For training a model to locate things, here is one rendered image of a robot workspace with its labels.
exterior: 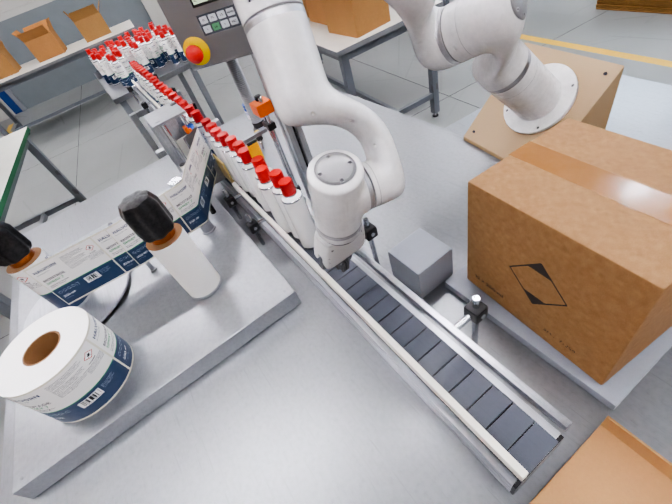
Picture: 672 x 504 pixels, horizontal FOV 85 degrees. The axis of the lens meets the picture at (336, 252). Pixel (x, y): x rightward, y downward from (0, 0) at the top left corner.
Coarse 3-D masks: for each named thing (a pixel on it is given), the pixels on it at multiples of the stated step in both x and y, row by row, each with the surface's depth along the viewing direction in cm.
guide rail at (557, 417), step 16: (368, 256) 77; (384, 272) 73; (400, 288) 69; (416, 304) 67; (464, 336) 60; (480, 352) 57; (496, 368) 55; (512, 384) 54; (528, 400) 52; (544, 400) 51; (560, 416) 49
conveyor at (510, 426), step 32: (320, 256) 92; (352, 288) 83; (384, 320) 75; (416, 320) 73; (416, 352) 69; (448, 352) 67; (448, 384) 63; (480, 384) 62; (480, 416) 59; (512, 416) 58; (512, 448) 55; (544, 448) 54
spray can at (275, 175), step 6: (276, 168) 87; (270, 174) 85; (276, 174) 85; (282, 174) 86; (276, 180) 85; (276, 186) 87; (276, 192) 87; (276, 198) 89; (282, 204) 90; (282, 210) 92; (288, 216) 92; (288, 222) 94; (294, 234) 97
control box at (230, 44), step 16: (160, 0) 76; (176, 0) 76; (224, 0) 76; (176, 16) 78; (192, 16) 78; (176, 32) 80; (192, 32) 80; (224, 32) 80; (240, 32) 80; (208, 48) 82; (224, 48) 83; (240, 48) 83; (192, 64) 85; (208, 64) 85
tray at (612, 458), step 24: (600, 432) 57; (624, 432) 54; (576, 456) 56; (600, 456) 55; (624, 456) 54; (648, 456) 53; (552, 480) 55; (576, 480) 54; (600, 480) 53; (624, 480) 53; (648, 480) 52
